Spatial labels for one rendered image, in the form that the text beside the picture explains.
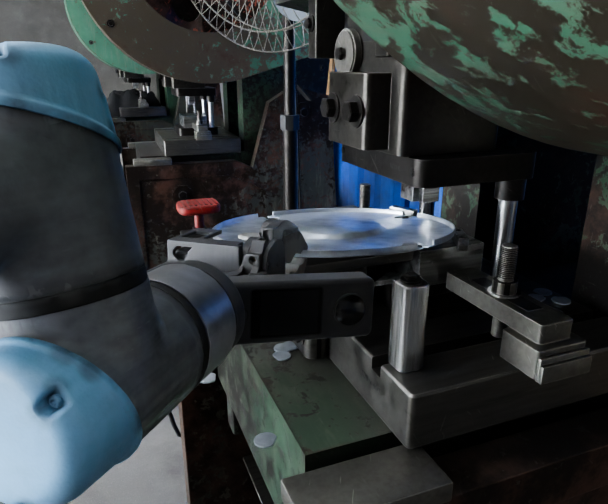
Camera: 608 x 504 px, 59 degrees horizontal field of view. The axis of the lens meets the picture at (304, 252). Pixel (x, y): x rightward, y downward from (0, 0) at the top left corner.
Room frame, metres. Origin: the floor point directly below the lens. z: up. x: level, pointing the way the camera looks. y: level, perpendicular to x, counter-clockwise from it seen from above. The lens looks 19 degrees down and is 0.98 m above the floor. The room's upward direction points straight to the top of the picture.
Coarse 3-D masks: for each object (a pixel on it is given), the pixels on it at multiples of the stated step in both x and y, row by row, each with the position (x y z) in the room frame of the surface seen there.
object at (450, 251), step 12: (420, 252) 0.59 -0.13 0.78; (432, 252) 0.59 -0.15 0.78; (444, 252) 0.60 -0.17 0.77; (456, 252) 0.60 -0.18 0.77; (468, 252) 0.61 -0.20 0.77; (480, 252) 0.62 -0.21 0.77; (384, 264) 0.66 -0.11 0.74; (396, 264) 0.63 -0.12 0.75; (408, 264) 0.61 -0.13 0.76; (420, 264) 0.59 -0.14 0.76; (432, 264) 0.59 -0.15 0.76; (444, 264) 0.60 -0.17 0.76; (456, 264) 0.60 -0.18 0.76; (468, 264) 0.61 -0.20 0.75; (480, 264) 0.62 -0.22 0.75; (432, 276) 0.59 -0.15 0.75; (444, 276) 0.60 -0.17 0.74
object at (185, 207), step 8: (184, 200) 0.91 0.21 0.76; (192, 200) 0.91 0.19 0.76; (200, 200) 0.91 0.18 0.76; (208, 200) 0.91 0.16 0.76; (216, 200) 0.92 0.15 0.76; (176, 208) 0.90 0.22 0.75; (184, 208) 0.86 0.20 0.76; (192, 208) 0.86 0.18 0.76; (200, 208) 0.87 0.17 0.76; (208, 208) 0.87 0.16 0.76; (216, 208) 0.88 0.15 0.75; (200, 216) 0.89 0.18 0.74; (200, 224) 0.89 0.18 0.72
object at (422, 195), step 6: (402, 186) 0.67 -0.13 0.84; (408, 186) 0.66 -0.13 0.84; (402, 192) 0.67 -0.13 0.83; (408, 192) 0.66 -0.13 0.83; (414, 192) 0.65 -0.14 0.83; (420, 192) 0.65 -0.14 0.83; (426, 192) 0.65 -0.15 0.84; (432, 192) 0.65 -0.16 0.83; (438, 192) 0.65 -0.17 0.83; (408, 198) 0.66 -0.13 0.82; (414, 198) 0.65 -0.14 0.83; (420, 198) 0.65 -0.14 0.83; (426, 198) 0.65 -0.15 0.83; (432, 198) 0.65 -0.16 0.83; (438, 198) 0.65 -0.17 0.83
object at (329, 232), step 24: (288, 216) 0.74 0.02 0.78; (312, 216) 0.73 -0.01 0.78; (336, 216) 0.73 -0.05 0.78; (360, 216) 0.72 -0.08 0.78; (384, 216) 0.72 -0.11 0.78; (432, 216) 0.68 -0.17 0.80; (240, 240) 0.57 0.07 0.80; (312, 240) 0.56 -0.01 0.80; (336, 240) 0.56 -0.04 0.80; (360, 240) 0.56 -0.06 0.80; (384, 240) 0.56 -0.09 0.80; (408, 240) 0.55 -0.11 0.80; (432, 240) 0.55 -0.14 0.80
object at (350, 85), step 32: (352, 32) 0.67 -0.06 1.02; (352, 64) 0.66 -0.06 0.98; (384, 64) 0.61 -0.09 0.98; (352, 96) 0.61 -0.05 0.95; (384, 96) 0.59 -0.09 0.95; (416, 96) 0.58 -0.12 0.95; (352, 128) 0.61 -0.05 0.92; (384, 128) 0.59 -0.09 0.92; (416, 128) 0.58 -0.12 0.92; (448, 128) 0.59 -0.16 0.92; (480, 128) 0.61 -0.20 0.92
